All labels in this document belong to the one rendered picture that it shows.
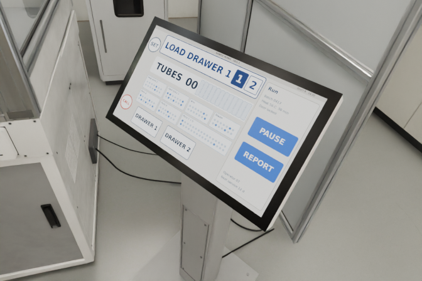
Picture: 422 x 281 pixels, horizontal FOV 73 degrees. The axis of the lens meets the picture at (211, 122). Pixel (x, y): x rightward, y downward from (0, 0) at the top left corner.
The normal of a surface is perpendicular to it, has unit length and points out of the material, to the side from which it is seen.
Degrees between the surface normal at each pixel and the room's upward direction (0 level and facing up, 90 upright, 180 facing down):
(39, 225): 90
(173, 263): 5
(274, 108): 50
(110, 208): 0
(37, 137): 90
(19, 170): 90
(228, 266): 5
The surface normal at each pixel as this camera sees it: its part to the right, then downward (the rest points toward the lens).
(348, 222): 0.08, -0.76
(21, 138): 0.25, 0.64
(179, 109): -0.43, -0.14
